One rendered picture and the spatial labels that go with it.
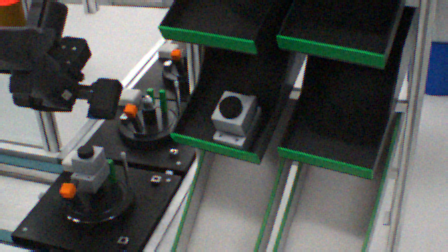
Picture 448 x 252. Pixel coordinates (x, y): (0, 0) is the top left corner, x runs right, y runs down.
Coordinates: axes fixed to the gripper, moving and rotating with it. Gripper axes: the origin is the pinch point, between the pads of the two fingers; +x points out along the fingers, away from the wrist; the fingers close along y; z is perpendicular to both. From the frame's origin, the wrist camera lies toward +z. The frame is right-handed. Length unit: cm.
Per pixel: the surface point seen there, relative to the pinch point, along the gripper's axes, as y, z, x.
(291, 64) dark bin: -34.8, 7.6, -7.7
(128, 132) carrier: 2.9, 3.4, 26.7
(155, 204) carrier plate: -10.4, -11.4, 17.3
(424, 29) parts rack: -52, 13, -12
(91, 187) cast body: -1.9, -11.9, 8.0
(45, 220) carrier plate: 7.3, -19.1, 11.3
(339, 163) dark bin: -43.6, -5.5, -8.8
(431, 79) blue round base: -58, 40, 66
